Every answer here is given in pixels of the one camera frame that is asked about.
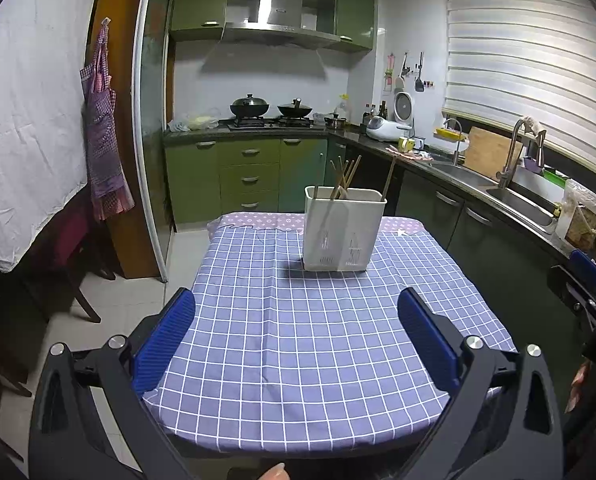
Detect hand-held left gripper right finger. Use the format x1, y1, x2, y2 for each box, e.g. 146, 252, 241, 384
397, 287, 565, 480

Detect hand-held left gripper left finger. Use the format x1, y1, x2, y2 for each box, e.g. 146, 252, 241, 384
28, 287, 199, 480

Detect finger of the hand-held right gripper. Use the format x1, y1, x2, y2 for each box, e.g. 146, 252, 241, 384
547, 264, 596, 332
569, 249, 596, 312

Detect white plastic utensil holder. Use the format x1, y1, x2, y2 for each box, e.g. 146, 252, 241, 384
304, 185, 388, 272

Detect person's right hand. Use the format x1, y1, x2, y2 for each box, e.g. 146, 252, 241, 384
569, 359, 595, 415

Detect person's left hand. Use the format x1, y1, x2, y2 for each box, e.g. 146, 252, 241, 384
254, 462, 287, 480

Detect clear plastic bag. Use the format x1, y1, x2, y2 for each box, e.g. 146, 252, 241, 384
557, 179, 596, 254

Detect steel kitchen sink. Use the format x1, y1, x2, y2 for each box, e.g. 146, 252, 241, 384
430, 162, 560, 234

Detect dark green counter cabinet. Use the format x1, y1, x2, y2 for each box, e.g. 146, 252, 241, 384
327, 140, 581, 313

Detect dark wooden chair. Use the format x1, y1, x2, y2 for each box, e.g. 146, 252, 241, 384
27, 194, 117, 324

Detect blue checked tablecloth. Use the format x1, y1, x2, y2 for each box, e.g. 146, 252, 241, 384
143, 215, 519, 459

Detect large steel faucet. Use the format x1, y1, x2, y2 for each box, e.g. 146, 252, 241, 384
496, 116, 549, 189

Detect purple patterned cloth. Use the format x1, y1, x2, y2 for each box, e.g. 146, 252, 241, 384
207, 211, 424, 235

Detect wooden cutting board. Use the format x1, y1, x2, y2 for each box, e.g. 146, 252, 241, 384
463, 126, 524, 181

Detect green base cabinet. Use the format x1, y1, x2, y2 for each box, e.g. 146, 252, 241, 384
163, 136, 329, 226

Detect green cabinet drawer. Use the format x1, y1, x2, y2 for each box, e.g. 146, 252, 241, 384
219, 190, 280, 214
218, 164, 281, 192
218, 140, 281, 166

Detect slim steel faucet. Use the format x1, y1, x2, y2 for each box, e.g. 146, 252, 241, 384
443, 118, 464, 167

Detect pink dish cloth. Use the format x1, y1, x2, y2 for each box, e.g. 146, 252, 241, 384
385, 145, 435, 162

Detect purple checked apron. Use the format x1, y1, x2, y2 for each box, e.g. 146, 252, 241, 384
80, 22, 135, 221

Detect white rice cooker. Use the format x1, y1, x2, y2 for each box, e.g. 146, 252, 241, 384
366, 115, 415, 142

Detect plastic bag with food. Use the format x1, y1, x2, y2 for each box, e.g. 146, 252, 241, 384
166, 109, 220, 134

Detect white window blind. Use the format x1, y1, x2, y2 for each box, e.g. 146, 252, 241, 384
440, 0, 596, 182

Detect glass sliding door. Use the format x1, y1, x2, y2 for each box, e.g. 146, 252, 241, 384
130, 0, 177, 282

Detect white round appliance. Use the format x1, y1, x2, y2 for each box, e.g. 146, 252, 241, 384
394, 91, 415, 124

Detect black gas stove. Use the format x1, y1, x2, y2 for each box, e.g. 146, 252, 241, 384
218, 116, 315, 132

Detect white hanging sheet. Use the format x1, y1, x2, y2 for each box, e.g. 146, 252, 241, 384
0, 0, 110, 274

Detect black wok with lid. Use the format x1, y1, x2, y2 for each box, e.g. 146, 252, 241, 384
229, 93, 271, 119

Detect pink hanging tool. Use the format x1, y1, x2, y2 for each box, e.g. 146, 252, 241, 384
383, 52, 397, 94

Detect steel range hood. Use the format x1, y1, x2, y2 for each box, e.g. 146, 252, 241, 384
200, 0, 342, 51

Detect black wok with handle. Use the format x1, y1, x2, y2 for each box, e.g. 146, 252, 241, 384
277, 98, 314, 119

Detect wooden door frame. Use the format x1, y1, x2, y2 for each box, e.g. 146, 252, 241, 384
90, 0, 162, 282

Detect green wall cabinet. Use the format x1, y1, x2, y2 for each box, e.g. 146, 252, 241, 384
335, 0, 378, 54
169, 0, 231, 44

